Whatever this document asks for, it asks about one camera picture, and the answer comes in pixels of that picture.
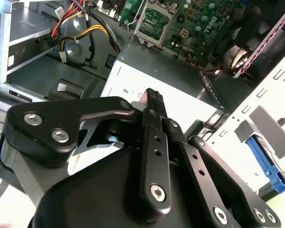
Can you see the hard disk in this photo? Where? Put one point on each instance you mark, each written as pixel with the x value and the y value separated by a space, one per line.
pixel 273 171

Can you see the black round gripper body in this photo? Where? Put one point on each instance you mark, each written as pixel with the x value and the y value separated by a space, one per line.
pixel 97 194

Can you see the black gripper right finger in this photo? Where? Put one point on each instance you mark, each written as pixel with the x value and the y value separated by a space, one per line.
pixel 204 171

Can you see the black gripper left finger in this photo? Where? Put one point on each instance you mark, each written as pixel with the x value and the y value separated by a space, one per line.
pixel 45 123

